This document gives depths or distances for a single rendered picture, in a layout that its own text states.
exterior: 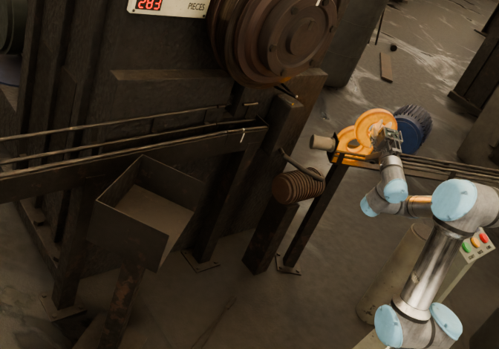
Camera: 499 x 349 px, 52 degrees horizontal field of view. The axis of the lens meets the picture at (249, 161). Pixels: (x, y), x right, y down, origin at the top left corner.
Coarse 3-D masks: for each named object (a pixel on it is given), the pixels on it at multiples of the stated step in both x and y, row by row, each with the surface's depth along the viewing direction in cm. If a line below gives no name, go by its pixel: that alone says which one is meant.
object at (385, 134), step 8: (384, 128) 177; (384, 136) 175; (392, 136) 176; (376, 144) 179; (384, 144) 177; (392, 144) 175; (400, 144) 177; (384, 152) 176; (392, 152) 172; (400, 152) 172
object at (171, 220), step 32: (128, 192) 150; (160, 192) 152; (192, 192) 149; (96, 224) 129; (128, 224) 126; (160, 224) 144; (128, 256) 131; (160, 256) 128; (128, 288) 155; (96, 320) 181
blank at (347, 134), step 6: (348, 126) 202; (342, 132) 201; (348, 132) 200; (342, 138) 201; (348, 138) 201; (354, 138) 202; (342, 144) 203; (360, 144) 207; (342, 150) 205; (348, 150) 205; (354, 150) 207; (360, 150) 205; (366, 150) 205; (372, 150) 206; (354, 156) 207
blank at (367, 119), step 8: (368, 112) 186; (376, 112) 185; (384, 112) 185; (360, 120) 187; (368, 120) 186; (376, 120) 187; (384, 120) 187; (392, 120) 187; (360, 128) 188; (392, 128) 189; (360, 136) 190; (368, 136) 190; (368, 144) 192
